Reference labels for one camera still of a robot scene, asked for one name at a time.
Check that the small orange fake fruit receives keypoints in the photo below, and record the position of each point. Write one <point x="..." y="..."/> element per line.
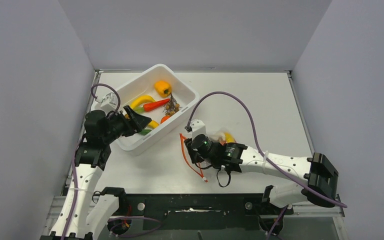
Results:
<point x="165" y="118"/>

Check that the white fake garlic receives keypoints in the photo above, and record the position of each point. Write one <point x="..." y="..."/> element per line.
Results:
<point x="217" y="135"/>

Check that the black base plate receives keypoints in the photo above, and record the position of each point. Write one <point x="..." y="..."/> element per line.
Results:
<point x="212" y="211"/>

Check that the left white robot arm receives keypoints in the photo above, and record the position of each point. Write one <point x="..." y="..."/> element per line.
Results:
<point x="77" y="221"/>

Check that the clear zip top bag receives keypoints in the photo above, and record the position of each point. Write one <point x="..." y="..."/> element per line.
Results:
<point x="195" y="167"/>

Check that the green fake chili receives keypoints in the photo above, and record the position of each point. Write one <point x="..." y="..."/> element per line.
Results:
<point x="145" y="132"/>

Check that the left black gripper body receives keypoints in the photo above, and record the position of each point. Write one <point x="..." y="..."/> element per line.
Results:
<point x="123" y="126"/>

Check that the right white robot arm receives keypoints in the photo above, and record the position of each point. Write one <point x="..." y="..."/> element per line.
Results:
<point x="313" y="179"/>

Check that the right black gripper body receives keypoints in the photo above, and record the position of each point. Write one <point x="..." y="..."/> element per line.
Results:
<point x="196" y="157"/>

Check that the white plastic bin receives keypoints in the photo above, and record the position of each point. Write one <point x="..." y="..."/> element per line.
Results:
<point x="157" y="93"/>

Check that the small yellow fake banana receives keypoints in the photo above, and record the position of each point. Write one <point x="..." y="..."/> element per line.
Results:
<point x="153" y="124"/>

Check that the orange fake carrot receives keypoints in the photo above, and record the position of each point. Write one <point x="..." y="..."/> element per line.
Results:
<point x="148" y="107"/>

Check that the brown fake berry twig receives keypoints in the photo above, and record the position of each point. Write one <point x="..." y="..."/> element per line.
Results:
<point x="172" y="106"/>

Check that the orange yellow fake pepper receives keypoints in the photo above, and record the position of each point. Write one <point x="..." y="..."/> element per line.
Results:
<point x="163" y="88"/>

